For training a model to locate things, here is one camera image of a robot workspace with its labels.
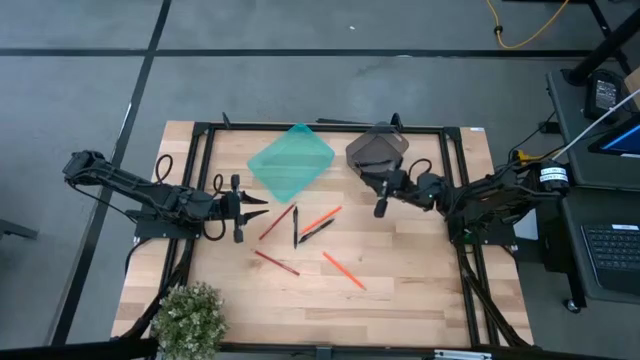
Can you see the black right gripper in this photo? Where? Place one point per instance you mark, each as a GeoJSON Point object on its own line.
{"type": "Point", "coordinates": [392, 182]}

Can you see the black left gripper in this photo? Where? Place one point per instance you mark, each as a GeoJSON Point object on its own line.
{"type": "Point", "coordinates": [232, 207]}

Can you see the dark red pencil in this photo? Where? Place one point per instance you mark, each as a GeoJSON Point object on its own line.
{"type": "Point", "coordinates": [277, 263]}
{"type": "Point", "coordinates": [277, 221]}

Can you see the orange pencil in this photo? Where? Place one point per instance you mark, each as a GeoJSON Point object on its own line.
{"type": "Point", "coordinates": [325, 217]}
{"type": "Point", "coordinates": [345, 271]}

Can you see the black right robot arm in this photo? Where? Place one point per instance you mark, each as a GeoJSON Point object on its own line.
{"type": "Point", "coordinates": [480, 195]}

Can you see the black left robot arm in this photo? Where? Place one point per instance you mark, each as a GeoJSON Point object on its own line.
{"type": "Point", "coordinates": [145, 192]}

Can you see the grey translucent plastic bin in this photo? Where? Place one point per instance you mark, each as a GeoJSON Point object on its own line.
{"type": "Point", "coordinates": [380, 140]}

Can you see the teal translucent plastic bin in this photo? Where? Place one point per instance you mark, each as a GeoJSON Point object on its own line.
{"type": "Point", "coordinates": [290, 162]}

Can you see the small green artificial plant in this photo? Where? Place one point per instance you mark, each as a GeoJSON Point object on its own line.
{"type": "Point", "coordinates": [187, 320]}

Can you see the black power plug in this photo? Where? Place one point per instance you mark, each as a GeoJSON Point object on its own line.
{"type": "Point", "coordinates": [549, 127]}

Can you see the silver metal clamp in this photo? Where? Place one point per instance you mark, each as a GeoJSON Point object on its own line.
{"type": "Point", "coordinates": [460, 355]}

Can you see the grey chair base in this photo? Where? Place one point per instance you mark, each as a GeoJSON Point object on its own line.
{"type": "Point", "coordinates": [15, 230]}

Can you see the black castor wheel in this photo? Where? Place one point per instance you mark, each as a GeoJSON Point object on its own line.
{"type": "Point", "coordinates": [573, 305]}

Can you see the black power adapter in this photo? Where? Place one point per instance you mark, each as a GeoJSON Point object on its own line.
{"type": "Point", "coordinates": [605, 95]}

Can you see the monitor with blue screen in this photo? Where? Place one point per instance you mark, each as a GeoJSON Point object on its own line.
{"type": "Point", "coordinates": [625, 142]}

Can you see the black laptop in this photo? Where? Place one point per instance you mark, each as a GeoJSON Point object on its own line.
{"type": "Point", "coordinates": [615, 250]}

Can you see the black stand leg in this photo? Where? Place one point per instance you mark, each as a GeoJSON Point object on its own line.
{"type": "Point", "coordinates": [607, 47]}

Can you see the black aluminium table frame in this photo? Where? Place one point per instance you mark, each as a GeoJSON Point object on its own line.
{"type": "Point", "coordinates": [240, 128]}

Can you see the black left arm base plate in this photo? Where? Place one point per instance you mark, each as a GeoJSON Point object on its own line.
{"type": "Point", "coordinates": [150, 232]}

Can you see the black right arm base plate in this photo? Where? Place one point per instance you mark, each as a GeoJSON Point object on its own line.
{"type": "Point", "coordinates": [500, 239]}

